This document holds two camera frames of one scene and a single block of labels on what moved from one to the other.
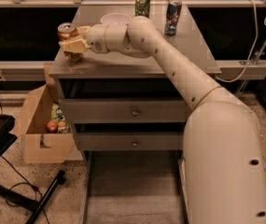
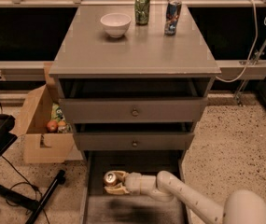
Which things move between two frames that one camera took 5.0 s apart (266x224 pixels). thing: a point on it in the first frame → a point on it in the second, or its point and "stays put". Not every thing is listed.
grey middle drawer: x=159 y=141 stays put
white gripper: x=96 y=39 → x=133 y=183
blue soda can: x=173 y=11 stays put
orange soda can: x=68 y=31 → x=110 y=178
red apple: x=52 y=126 stays put
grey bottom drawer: x=134 y=187 stays put
